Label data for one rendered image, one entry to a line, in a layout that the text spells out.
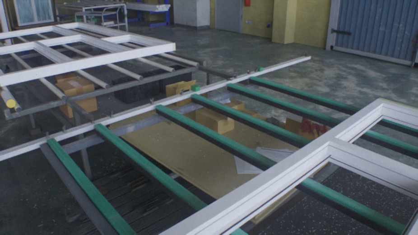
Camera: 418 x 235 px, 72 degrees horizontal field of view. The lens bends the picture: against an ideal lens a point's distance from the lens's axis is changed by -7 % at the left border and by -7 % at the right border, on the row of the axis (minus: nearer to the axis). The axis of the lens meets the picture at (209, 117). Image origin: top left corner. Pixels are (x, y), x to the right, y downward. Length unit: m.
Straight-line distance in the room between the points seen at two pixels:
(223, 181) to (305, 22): 6.74
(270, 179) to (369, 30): 6.36
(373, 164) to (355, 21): 6.22
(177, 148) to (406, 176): 1.08
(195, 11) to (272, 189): 8.96
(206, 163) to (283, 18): 6.48
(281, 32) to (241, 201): 7.09
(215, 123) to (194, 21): 8.14
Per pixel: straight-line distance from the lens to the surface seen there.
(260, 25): 8.72
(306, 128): 1.72
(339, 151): 1.20
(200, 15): 9.78
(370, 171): 1.17
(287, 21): 7.77
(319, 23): 7.72
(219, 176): 1.44
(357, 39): 7.27
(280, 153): 1.65
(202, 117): 1.85
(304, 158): 1.07
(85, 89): 2.22
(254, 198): 0.91
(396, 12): 6.95
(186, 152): 1.63
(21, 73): 2.39
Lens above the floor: 1.48
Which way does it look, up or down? 25 degrees down
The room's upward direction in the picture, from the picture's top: straight up
